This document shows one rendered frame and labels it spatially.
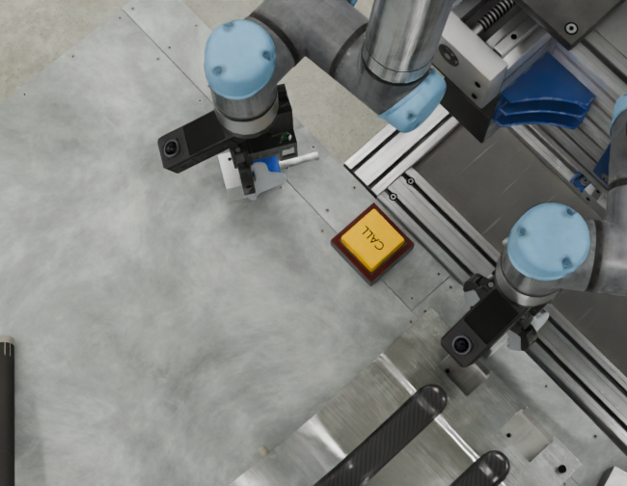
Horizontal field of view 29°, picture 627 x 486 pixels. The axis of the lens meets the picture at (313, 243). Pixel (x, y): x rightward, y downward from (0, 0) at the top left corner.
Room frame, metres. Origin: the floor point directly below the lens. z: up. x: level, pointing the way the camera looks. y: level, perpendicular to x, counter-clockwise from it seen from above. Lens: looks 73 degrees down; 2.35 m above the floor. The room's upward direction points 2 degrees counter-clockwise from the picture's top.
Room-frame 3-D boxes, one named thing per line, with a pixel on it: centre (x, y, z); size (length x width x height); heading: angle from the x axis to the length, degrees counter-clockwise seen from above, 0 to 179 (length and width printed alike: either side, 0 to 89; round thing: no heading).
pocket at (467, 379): (0.27, -0.18, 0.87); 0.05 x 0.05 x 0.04; 41
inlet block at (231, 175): (0.56, 0.05, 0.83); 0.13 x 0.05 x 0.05; 104
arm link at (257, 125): (0.56, 0.07, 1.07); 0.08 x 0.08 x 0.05
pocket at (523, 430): (0.19, -0.25, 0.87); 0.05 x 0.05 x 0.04; 41
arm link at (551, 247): (0.35, -0.24, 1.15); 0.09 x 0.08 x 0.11; 81
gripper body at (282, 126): (0.56, 0.07, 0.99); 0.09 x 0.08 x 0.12; 104
